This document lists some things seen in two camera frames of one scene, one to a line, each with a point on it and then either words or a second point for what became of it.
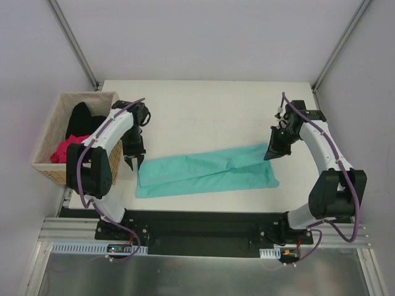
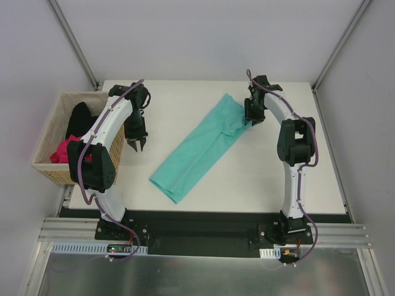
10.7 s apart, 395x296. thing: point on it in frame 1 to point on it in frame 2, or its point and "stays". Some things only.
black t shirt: [81, 123] stays
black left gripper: [134, 155] to [136, 135]
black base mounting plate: [202, 233] stays
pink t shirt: [60, 155] stays
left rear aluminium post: [65, 27] stays
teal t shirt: [220, 170] to [223, 123]
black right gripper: [281, 142] to [252, 114]
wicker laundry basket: [97, 103] stays
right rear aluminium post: [362, 8] stays
